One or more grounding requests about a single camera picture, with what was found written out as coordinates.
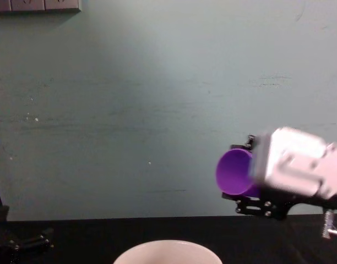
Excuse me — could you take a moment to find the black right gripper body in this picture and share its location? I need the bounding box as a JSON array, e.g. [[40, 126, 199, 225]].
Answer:
[[270, 198, 337, 221]]

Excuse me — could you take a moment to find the purple plastic cup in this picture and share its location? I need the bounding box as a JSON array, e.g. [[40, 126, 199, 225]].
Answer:
[[215, 148, 262, 200]]

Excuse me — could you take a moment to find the black table cloth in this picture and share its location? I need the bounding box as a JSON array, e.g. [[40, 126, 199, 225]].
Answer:
[[0, 213, 337, 264]]

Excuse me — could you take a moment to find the white round cup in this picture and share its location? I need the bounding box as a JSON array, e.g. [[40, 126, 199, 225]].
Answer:
[[112, 239, 223, 264]]

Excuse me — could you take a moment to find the silver cable plug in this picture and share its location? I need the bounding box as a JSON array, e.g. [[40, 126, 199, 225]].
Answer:
[[320, 210, 337, 239]]

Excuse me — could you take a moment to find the white wall socket panel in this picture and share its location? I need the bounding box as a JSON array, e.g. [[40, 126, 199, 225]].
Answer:
[[0, 0, 83, 17]]

